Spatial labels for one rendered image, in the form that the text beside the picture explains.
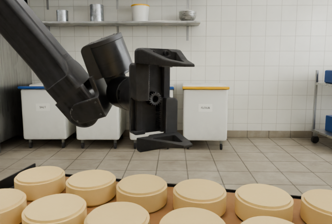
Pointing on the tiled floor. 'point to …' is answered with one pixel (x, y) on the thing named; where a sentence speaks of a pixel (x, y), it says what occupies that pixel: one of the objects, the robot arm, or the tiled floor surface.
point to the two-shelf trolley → (315, 112)
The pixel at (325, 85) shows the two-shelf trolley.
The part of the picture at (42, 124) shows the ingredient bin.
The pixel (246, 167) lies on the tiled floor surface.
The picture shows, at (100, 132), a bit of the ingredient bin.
